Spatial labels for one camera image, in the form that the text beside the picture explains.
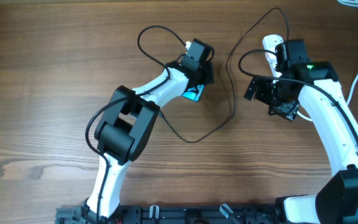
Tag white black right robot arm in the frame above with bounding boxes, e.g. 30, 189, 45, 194
244, 62, 358, 223

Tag white power strip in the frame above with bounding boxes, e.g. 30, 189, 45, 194
262, 34, 285, 78

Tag black charging cable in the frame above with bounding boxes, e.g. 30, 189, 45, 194
158, 7, 291, 144

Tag Galaxy S25 smartphone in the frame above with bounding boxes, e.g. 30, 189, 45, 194
182, 85, 204, 102

